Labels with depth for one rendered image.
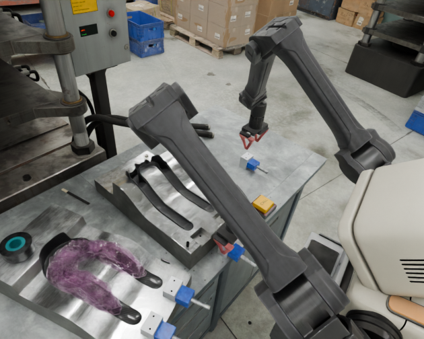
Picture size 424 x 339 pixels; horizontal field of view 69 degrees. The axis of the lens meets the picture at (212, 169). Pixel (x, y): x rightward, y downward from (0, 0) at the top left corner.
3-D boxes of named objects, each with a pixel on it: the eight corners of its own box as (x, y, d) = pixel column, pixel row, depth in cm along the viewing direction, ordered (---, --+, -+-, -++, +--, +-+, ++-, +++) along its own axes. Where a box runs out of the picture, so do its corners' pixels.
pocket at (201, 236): (210, 241, 100) (211, 235, 98) (199, 251, 97) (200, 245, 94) (200, 234, 102) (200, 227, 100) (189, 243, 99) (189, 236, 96)
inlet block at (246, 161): (269, 174, 136) (272, 165, 132) (263, 179, 133) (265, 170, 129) (245, 161, 142) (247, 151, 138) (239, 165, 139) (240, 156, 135)
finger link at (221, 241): (210, 251, 99) (213, 233, 93) (223, 237, 103) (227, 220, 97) (227, 264, 96) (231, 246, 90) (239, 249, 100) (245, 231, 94)
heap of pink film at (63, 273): (151, 267, 91) (150, 251, 86) (113, 323, 78) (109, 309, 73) (79, 234, 97) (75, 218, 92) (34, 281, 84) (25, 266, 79)
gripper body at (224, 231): (215, 234, 94) (217, 218, 89) (233, 215, 100) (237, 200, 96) (232, 246, 91) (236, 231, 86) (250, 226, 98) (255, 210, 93)
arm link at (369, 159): (383, 192, 71) (401, 177, 71) (358, 157, 70) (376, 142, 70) (361, 187, 80) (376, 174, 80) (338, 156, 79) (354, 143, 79)
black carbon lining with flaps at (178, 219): (217, 211, 108) (220, 192, 102) (185, 238, 98) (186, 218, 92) (151, 165, 124) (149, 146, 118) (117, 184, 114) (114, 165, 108)
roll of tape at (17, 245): (32, 261, 83) (29, 253, 81) (-1, 266, 82) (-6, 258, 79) (38, 237, 89) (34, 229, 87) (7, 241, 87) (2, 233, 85)
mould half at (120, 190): (238, 223, 113) (244, 198, 105) (190, 270, 98) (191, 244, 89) (148, 161, 136) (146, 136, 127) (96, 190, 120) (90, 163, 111)
